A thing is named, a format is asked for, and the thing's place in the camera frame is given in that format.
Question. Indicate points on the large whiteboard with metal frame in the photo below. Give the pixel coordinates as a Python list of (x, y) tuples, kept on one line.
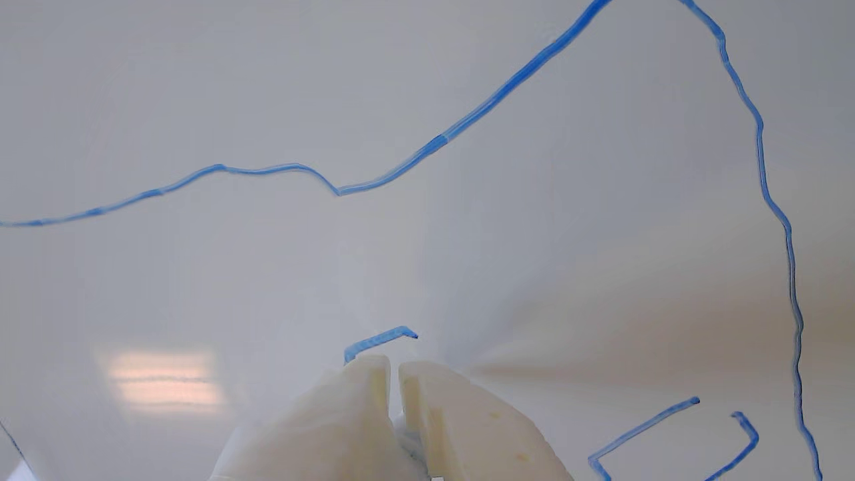
[(534, 234)]

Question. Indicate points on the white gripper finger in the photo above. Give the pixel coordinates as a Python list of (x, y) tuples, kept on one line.
[(467, 434), (320, 431)]

